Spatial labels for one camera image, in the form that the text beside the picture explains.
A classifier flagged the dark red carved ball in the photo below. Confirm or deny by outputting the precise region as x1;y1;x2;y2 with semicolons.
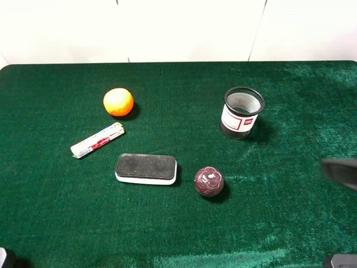
194;166;224;197

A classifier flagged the green felt table mat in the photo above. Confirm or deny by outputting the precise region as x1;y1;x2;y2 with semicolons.
1;61;356;267

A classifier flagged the white black board eraser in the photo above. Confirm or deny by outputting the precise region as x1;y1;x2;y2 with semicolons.
115;153;177;185

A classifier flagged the orange mandarin fruit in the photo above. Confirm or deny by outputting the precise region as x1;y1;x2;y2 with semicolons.
103;88;134;117

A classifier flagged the black mesh pen cup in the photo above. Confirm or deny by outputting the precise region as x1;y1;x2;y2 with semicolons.
220;87;266;140

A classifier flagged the red white candy pack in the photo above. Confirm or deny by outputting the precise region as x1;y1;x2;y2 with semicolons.
70;122;125;159

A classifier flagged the black device bottom right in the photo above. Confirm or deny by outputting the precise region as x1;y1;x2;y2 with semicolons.
322;254;357;268

